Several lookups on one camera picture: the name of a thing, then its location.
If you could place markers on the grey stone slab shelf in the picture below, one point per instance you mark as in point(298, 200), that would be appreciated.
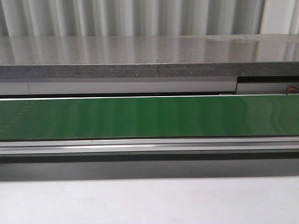
point(74, 57)

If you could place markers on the green conveyor belt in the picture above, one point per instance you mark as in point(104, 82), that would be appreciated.
point(192, 116)

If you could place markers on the white pleated curtain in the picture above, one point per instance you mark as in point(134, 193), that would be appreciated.
point(147, 17)

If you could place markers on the aluminium conveyor front rail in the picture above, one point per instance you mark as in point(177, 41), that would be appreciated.
point(149, 145)

